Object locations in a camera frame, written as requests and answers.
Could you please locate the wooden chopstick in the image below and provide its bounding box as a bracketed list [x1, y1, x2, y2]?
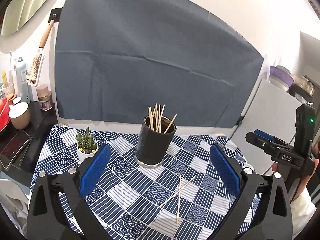
[176, 174, 182, 224]
[164, 114, 177, 134]
[144, 176, 196, 208]
[157, 104, 165, 133]

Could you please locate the person's right hand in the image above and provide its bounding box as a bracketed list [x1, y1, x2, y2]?
[271, 158, 320, 201]

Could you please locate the small succulent in white pot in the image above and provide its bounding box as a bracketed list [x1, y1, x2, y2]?
[76, 127, 98, 162]

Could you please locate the wooden chopstick on table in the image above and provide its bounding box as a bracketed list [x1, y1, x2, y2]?
[176, 174, 182, 224]
[144, 176, 196, 208]

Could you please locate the blue patterned tablecloth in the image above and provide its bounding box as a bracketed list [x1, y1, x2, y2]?
[30, 125, 262, 240]

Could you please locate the white refrigerator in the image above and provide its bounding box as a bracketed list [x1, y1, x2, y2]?
[231, 80, 301, 174]

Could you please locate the black side shelf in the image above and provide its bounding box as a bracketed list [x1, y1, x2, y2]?
[0, 100, 60, 176]

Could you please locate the black cylindrical utensil holder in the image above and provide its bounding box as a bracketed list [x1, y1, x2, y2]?
[133, 116, 177, 168]

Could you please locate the stainless steel pot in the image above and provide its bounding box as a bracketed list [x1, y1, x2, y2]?
[289, 74, 315, 102]

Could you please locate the white plastic chair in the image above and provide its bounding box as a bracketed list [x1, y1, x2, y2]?
[1, 178, 29, 237]

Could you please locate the smartphone on shelf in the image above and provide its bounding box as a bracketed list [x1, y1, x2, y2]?
[1, 130, 31, 170]

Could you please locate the purple lidded pot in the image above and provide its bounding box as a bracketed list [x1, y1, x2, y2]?
[268, 66, 294, 92]

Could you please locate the pink cosmetic jar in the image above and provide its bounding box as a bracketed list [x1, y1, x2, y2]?
[36, 84, 53, 111]

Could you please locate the beige ceramic cup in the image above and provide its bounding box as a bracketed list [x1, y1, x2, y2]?
[9, 102, 30, 129]

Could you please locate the red plastic bowl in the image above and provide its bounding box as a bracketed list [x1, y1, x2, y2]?
[0, 98, 10, 131]

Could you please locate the white spray bottle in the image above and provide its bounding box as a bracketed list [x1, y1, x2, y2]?
[16, 57, 30, 104]

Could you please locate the wooden hairbrush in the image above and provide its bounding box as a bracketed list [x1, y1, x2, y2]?
[27, 20, 55, 87]

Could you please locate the grey backdrop cloth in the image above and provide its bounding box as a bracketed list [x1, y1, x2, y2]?
[55, 0, 264, 128]

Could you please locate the oval wall mirror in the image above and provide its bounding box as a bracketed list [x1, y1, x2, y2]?
[1, 0, 46, 36]

